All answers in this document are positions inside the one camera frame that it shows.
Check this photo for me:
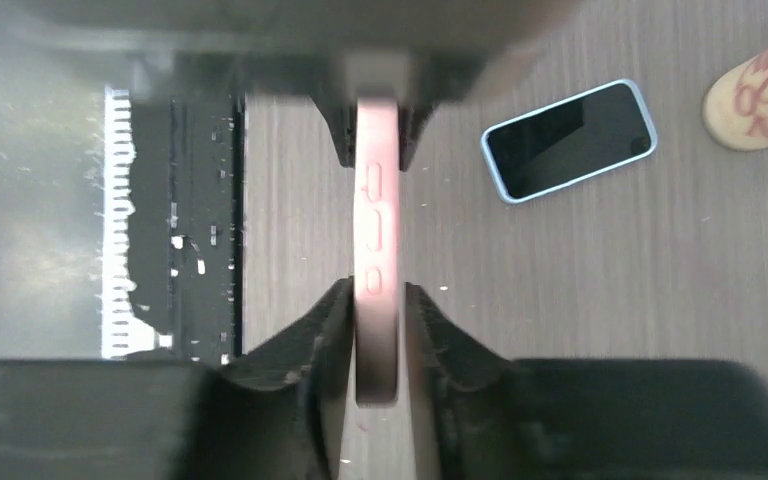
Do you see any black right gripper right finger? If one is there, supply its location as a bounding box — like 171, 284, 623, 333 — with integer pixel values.
404, 283, 768, 479

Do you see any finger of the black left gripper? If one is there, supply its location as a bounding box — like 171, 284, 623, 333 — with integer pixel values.
399, 54, 487, 171
244, 55, 357, 168

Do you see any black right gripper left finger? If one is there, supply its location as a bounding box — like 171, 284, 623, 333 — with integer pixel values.
0, 278, 353, 479

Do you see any pink phone case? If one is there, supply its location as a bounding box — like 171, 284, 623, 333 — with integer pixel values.
353, 99, 401, 406

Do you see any phone in blue case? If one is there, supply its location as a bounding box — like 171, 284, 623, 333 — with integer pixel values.
480, 79, 658, 205

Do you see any cream lotion pump bottle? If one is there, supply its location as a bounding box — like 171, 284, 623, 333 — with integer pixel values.
702, 49, 768, 151

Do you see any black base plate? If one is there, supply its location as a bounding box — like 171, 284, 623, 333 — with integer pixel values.
100, 54, 246, 365

